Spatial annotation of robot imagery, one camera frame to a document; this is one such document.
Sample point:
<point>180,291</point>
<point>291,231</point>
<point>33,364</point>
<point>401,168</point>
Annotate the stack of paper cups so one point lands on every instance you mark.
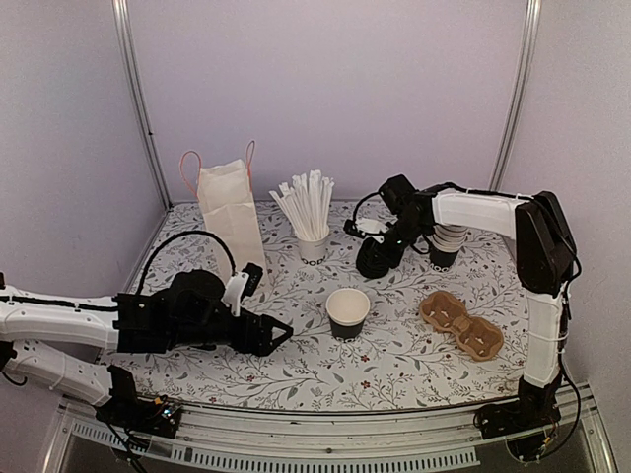
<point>446,242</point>

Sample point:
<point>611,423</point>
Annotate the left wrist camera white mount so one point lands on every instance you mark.
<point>242,284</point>

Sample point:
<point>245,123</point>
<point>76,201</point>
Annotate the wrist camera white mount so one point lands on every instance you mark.
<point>363,228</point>
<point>242,284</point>

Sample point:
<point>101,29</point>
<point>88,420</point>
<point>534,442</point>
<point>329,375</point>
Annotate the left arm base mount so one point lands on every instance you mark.
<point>159,416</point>

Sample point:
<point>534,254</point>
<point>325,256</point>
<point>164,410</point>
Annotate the floral table mat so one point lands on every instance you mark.
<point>397,362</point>

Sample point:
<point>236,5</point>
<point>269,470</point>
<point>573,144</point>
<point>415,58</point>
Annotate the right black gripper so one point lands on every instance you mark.
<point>394,259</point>

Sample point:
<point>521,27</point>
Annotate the stack of black cup lids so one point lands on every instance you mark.
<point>372,261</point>

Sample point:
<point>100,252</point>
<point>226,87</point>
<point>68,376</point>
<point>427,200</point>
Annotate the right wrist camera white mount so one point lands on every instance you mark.
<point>363,228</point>

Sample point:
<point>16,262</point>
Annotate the black paper coffee cup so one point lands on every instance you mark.
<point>347,309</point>

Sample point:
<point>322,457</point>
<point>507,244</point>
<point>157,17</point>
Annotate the white paper bag orange handles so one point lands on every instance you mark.
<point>225,199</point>

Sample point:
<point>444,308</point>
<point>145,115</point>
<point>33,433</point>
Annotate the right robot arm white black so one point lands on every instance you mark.
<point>546,255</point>

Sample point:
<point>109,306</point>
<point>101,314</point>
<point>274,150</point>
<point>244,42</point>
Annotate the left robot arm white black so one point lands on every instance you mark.
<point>125,323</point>

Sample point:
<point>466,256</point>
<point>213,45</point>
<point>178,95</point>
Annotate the right aluminium frame post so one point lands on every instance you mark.
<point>526,53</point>

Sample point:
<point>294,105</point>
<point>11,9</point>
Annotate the brown cardboard cup carrier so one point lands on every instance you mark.
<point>476,336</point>

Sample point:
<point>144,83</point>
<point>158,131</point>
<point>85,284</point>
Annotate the white cup holding straws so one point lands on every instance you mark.
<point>313,252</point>

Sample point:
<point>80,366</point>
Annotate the bundle of white wrapped straws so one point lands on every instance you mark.
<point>305,201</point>

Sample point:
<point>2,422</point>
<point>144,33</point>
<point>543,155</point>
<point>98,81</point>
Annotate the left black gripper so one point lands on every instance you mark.
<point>262,326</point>

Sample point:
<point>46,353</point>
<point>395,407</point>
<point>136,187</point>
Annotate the aluminium front rail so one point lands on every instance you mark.
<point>223,439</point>

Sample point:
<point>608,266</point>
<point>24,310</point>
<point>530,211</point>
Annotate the left aluminium frame post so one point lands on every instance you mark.
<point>130,64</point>

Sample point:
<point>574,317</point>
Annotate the aluminium frame post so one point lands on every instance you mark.
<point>526,53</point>
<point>130,64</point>

